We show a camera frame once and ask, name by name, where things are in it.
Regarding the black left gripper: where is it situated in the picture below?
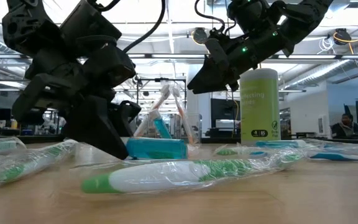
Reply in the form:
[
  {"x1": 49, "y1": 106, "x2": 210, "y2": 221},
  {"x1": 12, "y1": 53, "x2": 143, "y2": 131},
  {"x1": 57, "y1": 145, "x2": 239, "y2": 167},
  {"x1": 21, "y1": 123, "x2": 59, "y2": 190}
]
[{"x1": 12, "y1": 35, "x2": 142, "y2": 160}]

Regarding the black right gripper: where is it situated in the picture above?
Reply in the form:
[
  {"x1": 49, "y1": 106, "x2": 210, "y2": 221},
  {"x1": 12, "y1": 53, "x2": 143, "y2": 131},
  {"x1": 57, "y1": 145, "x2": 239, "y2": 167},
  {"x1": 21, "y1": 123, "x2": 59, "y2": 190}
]
[{"x1": 187, "y1": 29, "x2": 291, "y2": 95}]

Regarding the green toothbrush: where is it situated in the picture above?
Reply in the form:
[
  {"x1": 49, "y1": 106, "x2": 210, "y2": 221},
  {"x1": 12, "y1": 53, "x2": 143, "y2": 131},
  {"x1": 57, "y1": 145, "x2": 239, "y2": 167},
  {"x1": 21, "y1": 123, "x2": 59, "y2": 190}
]
[
  {"x1": 80, "y1": 148, "x2": 306, "y2": 195},
  {"x1": 0, "y1": 139, "x2": 79, "y2": 184},
  {"x1": 213, "y1": 146, "x2": 272, "y2": 157},
  {"x1": 0, "y1": 136, "x2": 27, "y2": 156}
]

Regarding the blue toothbrush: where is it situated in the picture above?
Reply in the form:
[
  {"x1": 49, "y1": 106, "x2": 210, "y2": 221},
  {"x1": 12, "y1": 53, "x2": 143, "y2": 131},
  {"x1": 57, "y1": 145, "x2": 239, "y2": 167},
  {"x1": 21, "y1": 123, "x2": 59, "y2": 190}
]
[
  {"x1": 306, "y1": 146, "x2": 358, "y2": 162},
  {"x1": 255, "y1": 139, "x2": 307, "y2": 149}
]

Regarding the orange toothbrush in plastic wrap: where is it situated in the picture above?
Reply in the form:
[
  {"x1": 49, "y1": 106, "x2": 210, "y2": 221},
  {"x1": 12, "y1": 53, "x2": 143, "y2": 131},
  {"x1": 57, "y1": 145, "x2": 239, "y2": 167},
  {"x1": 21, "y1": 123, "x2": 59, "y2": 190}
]
[
  {"x1": 171, "y1": 84, "x2": 196, "y2": 144},
  {"x1": 134, "y1": 84, "x2": 171, "y2": 138}
]

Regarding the clear plastic cup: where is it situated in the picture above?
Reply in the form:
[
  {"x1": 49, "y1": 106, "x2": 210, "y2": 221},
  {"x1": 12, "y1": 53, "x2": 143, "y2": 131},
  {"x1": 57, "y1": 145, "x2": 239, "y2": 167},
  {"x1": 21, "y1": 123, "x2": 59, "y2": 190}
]
[{"x1": 134, "y1": 111, "x2": 202, "y2": 144}]

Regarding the green disinfecting wipes canister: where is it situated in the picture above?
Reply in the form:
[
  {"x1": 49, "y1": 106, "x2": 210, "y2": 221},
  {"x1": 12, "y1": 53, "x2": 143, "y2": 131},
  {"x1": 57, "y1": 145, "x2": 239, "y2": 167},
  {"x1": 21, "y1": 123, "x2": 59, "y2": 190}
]
[{"x1": 239, "y1": 68, "x2": 282, "y2": 146}]

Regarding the translucent blue plastic box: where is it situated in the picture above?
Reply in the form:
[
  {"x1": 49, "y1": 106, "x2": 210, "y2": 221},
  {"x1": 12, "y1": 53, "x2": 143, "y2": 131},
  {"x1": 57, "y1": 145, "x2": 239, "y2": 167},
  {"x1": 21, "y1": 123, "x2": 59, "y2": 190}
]
[{"x1": 125, "y1": 137, "x2": 188, "y2": 161}]

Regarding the person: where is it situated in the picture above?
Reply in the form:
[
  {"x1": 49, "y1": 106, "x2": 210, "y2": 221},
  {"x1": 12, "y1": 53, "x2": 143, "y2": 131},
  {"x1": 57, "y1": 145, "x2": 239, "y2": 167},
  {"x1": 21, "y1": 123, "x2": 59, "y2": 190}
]
[{"x1": 330, "y1": 113, "x2": 358, "y2": 139}]

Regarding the yellow cable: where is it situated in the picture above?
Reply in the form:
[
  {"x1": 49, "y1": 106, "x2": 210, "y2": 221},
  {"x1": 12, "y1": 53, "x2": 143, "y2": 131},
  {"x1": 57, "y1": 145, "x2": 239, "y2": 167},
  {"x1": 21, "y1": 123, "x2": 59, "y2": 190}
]
[{"x1": 232, "y1": 98, "x2": 240, "y2": 139}]

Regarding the black table frame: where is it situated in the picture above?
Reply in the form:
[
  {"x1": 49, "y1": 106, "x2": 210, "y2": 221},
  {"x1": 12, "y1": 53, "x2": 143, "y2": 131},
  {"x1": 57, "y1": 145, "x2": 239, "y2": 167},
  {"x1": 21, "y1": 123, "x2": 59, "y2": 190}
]
[{"x1": 0, "y1": 133, "x2": 358, "y2": 144}]

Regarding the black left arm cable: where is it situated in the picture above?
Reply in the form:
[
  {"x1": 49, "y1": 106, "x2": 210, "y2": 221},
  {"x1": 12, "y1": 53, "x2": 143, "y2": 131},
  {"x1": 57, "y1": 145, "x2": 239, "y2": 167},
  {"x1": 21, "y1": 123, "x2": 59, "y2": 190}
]
[{"x1": 121, "y1": 0, "x2": 167, "y2": 54}]

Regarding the white wall box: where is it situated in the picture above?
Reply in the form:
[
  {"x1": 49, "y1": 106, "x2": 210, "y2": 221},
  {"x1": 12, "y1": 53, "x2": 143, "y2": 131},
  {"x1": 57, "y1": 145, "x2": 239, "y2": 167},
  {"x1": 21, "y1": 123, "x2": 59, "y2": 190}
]
[{"x1": 318, "y1": 114, "x2": 329, "y2": 135}]

